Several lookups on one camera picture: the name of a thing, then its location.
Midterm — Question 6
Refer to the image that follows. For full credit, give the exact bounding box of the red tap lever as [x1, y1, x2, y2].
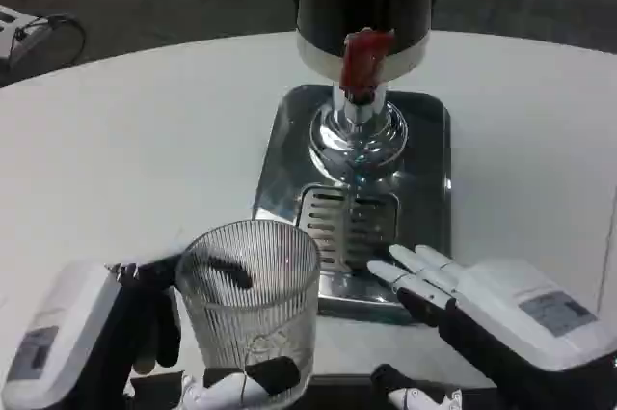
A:
[338, 28, 395, 94]

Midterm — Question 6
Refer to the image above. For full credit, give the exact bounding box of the grey box device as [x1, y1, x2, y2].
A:
[0, 4, 51, 76]

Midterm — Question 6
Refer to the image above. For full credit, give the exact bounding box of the slotted steel drain grid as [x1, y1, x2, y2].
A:
[295, 184, 402, 272]

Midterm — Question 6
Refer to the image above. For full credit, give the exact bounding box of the steel drip tray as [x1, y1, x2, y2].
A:
[252, 84, 455, 326]

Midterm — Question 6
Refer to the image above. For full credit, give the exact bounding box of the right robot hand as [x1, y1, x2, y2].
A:
[367, 243, 617, 410]

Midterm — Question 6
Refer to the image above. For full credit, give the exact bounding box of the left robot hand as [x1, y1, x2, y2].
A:
[0, 254, 302, 410]

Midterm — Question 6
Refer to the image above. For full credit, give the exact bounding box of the clear ribbed glass cup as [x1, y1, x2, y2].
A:
[174, 219, 322, 408]

